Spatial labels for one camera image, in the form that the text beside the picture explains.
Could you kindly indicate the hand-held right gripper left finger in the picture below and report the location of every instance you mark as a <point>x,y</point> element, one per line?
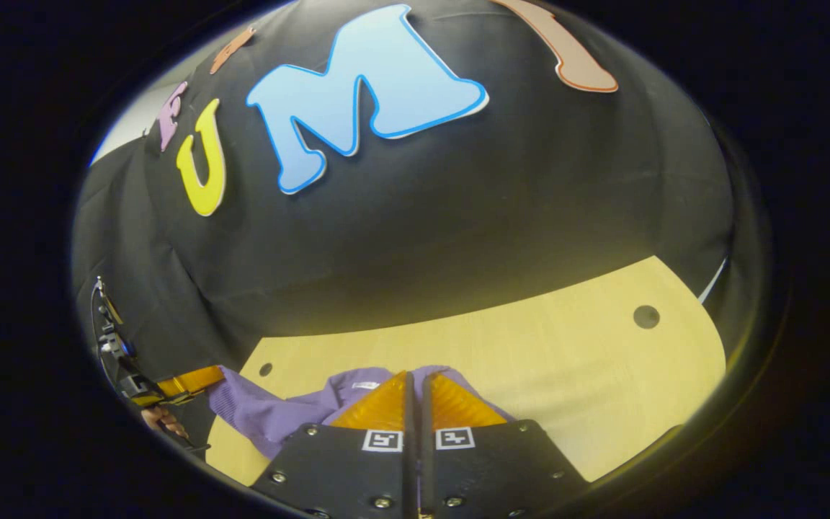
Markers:
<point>357,468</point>

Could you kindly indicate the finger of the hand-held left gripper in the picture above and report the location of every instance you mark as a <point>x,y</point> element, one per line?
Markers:
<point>184,382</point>

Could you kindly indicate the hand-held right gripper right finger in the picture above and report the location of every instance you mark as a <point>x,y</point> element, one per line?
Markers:
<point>487,468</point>

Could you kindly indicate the purple shirt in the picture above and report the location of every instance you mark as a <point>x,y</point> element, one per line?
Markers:
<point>264,414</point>

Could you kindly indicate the black backdrop cloth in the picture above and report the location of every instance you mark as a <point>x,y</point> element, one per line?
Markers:
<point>458,216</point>

